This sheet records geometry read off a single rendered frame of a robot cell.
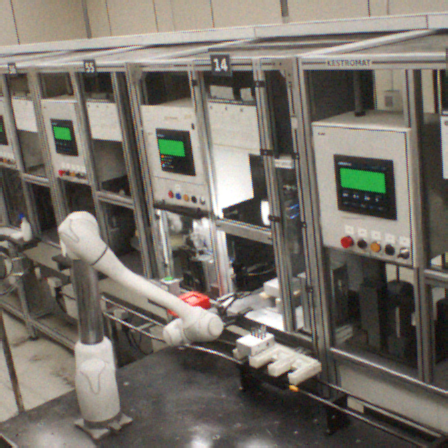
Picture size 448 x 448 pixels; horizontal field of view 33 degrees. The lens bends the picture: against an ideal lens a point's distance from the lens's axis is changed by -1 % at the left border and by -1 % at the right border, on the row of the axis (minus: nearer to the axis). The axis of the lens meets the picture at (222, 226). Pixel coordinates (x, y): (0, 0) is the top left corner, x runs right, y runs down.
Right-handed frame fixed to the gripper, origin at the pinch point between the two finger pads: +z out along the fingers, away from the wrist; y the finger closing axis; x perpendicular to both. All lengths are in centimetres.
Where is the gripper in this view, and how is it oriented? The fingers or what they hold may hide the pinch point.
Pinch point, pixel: (245, 302)
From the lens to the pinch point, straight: 323.2
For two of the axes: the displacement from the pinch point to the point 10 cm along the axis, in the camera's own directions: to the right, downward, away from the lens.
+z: 7.8, -2.8, 5.6
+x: -6.2, -1.6, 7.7
